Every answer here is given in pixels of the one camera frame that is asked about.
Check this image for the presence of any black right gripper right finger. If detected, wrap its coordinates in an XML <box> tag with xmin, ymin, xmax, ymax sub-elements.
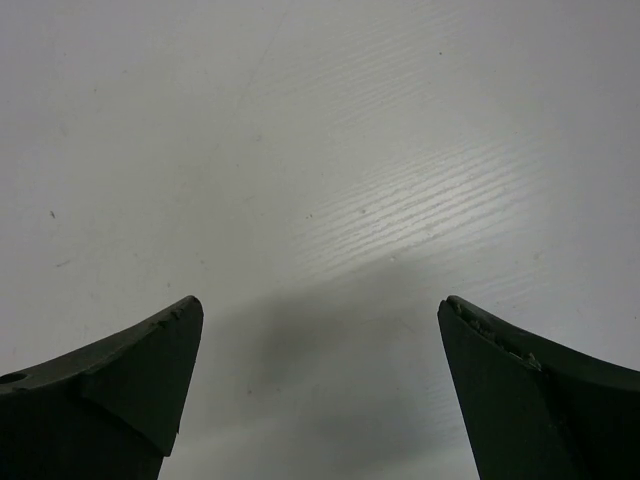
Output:
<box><xmin>437</xmin><ymin>296</ymin><xmax>639</xmax><ymax>479</ymax></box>

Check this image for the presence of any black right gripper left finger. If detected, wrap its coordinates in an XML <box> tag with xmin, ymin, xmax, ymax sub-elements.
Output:
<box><xmin>1</xmin><ymin>296</ymin><xmax>203</xmax><ymax>479</ymax></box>

